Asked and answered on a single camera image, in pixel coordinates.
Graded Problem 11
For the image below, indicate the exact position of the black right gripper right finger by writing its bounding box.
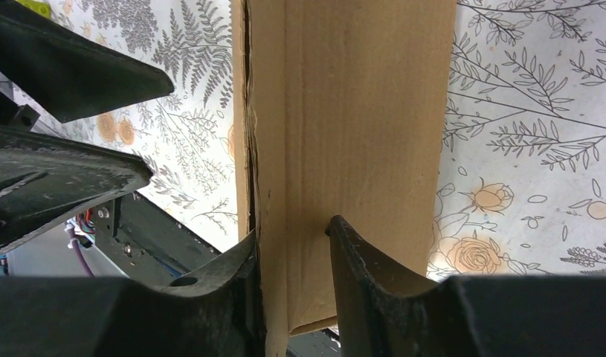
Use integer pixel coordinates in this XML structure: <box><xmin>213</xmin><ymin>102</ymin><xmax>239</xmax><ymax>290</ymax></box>
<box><xmin>326</xmin><ymin>216</ymin><xmax>606</xmax><ymax>356</ymax></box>

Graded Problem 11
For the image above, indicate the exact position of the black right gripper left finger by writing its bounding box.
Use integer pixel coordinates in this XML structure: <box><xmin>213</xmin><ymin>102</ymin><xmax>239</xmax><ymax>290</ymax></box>
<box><xmin>0</xmin><ymin>234</ymin><xmax>265</xmax><ymax>356</ymax></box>

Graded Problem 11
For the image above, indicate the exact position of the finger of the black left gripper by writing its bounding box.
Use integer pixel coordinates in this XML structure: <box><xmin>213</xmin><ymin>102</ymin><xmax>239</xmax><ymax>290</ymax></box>
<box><xmin>0</xmin><ymin>1</ymin><xmax>175</xmax><ymax>123</ymax></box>
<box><xmin>0</xmin><ymin>126</ymin><xmax>152</xmax><ymax>254</ymax></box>

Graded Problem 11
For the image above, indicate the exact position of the cardboard box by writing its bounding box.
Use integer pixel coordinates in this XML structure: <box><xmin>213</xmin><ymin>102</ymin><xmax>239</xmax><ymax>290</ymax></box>
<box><xmin>231</xmin><ymin>1</ymin><xmax>457</xmax><ymax>356</ymax></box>

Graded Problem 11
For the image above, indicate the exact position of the floral patterned tablecloth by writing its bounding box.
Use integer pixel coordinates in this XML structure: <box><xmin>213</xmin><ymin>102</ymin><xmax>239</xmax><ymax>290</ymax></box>
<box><xmin>38</xmin><ymin>1</ymin><xmax>606</xmax><ymax>280</ymax></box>

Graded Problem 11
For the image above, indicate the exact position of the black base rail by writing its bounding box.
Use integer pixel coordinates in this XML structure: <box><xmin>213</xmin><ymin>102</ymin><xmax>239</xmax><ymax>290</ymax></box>
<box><xmin>0</xmin><ymin>83</ymin><xmax>343</xmax><ymax>357</ymax></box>

